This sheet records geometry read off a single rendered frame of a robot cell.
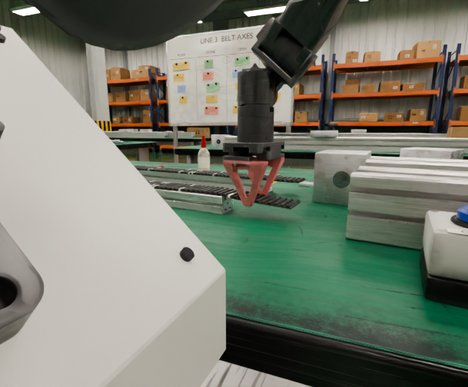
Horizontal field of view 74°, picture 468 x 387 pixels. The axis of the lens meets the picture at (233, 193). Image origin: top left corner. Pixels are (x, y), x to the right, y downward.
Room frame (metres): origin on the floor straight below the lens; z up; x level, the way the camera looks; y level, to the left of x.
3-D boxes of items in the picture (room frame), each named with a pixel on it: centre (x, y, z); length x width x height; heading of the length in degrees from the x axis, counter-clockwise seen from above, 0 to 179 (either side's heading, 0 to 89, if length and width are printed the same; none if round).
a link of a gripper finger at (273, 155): (0.51, -0.04, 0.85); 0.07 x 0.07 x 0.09; 62
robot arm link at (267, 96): (0.51, -0.04, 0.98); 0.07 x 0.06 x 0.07; 169
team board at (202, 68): (3.65, 0.07, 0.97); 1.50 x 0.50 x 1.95; 69
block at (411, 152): (0.70, -0.44, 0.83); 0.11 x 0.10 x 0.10; 131
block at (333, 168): (0.60, -0.21, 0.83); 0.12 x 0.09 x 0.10; 152
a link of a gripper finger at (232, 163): (0.49, -0.03, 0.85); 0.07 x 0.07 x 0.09; 62
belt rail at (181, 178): (0.91, 0.35, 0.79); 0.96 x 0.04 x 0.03; 62
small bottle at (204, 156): (1.00, 0.09, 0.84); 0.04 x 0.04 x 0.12
